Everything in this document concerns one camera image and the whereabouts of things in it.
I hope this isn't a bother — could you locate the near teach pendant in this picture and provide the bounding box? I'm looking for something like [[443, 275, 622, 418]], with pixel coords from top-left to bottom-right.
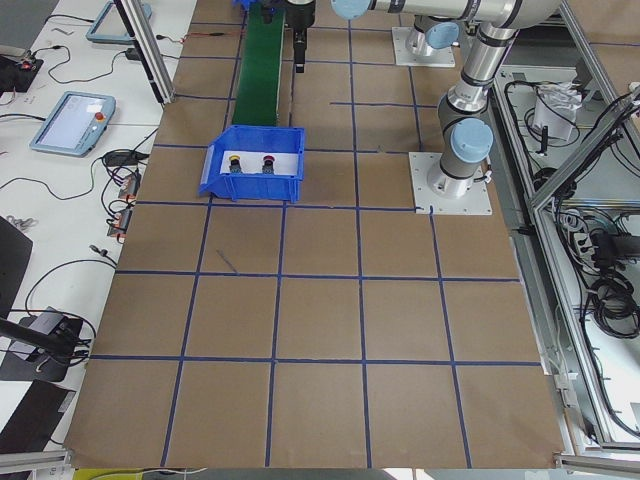
[[29, 91, 116, 157]]

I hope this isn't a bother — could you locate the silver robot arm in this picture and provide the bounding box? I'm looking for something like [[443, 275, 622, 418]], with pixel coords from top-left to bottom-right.
[[284, 1, 459, 58], [331, 1, 560, 199]]

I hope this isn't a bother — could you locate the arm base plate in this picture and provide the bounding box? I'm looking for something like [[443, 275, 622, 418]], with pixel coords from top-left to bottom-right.
[[392, 25, 459, 68], [409, 152, 492, 216]]

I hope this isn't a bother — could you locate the black power adapter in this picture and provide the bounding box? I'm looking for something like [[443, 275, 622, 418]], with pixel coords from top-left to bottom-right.
[[125, 48, 141, 61]]

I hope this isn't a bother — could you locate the white foam pad left bin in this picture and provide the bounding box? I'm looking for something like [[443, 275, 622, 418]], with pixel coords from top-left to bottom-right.
[[219, 150, 299, 175]]

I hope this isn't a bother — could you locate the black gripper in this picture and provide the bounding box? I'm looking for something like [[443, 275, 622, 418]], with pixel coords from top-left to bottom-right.
[[285, 0, 316, 31]]

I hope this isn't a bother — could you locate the yellow push button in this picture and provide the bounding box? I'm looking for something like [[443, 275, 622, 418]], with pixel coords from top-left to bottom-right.
[[229, 155, 242, 174]]

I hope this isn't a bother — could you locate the aluminium frame post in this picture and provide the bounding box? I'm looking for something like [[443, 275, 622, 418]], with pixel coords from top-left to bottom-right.
[[114, 0, 175, 105]]

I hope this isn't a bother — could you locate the left blue plastic bin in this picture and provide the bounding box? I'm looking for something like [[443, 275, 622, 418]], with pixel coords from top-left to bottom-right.
[[199, 125, 305, 203]]

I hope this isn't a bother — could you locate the green conveyor belt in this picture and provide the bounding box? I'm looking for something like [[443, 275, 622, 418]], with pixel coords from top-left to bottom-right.
[[232, 4, 284, 126]]

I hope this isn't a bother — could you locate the red push button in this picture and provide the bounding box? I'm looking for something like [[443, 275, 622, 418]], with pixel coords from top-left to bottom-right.
[[262, 155, 275, 175]]

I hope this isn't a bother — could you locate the teach pendant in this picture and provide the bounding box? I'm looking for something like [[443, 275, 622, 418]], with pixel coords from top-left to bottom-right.
[[29, 91, 116, 157], [85, 1, 132, 45]]

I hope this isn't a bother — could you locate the far teach pendant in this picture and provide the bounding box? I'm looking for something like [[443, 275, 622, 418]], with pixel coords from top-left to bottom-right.
[[85, 1, 132, 45]]

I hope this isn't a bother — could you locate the black monitor stand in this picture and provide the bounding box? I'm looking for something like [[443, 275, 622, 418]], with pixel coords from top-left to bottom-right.
[[0, 214, 86, 454]]

